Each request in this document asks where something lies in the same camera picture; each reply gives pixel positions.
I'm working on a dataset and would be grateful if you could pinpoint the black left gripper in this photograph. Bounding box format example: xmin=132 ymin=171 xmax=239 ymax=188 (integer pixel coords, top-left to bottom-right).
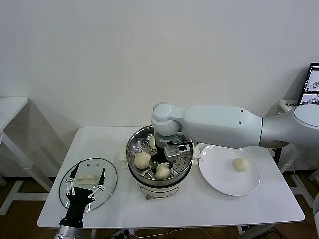
xmin=58 ymin=161 xmax=106 ymax=228

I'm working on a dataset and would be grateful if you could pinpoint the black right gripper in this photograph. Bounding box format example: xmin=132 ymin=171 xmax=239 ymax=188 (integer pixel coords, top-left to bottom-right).
xmin=149 ymin=146 xmax=177 ymax=177

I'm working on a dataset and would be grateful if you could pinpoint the round glass pot lid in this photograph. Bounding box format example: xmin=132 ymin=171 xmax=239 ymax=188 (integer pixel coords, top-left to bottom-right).
xmin=58 ymin=157 xmax=118 ymax=213

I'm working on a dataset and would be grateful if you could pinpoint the stainless steel steamer pot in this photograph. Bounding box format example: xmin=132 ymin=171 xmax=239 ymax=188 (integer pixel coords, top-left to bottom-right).
xmin=117 ymin=144 xmax=201 ymax=201

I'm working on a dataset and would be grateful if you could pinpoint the perforated steel steamer basket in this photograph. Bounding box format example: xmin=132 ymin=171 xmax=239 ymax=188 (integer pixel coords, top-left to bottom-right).
xmin=125 ymin=125 xmax=194 ymax=182

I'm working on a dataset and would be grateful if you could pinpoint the round white plate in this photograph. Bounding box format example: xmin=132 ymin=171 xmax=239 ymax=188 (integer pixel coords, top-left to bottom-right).
xmin=198 ymin=144 xmax=261 ymax=197

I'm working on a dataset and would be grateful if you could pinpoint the white floor power strip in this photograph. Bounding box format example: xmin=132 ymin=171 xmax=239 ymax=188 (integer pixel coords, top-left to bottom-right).
xmin=116 ymin=229 xmax=137 ymax=238

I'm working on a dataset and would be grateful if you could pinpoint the empty white side table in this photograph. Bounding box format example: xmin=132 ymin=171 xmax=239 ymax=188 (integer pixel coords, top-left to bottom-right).
xmin=0 ymin=96 xmax=57 ymax=216

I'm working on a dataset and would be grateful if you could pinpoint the open dark laptop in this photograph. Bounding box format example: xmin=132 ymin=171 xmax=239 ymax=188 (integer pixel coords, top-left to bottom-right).
xmin=298 ymin=62 xmax=319 ymax=105

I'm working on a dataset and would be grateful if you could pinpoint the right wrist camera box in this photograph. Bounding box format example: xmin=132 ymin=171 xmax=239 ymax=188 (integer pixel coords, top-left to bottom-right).
xmin=163 ymin=142 xmax=194 ymax=158

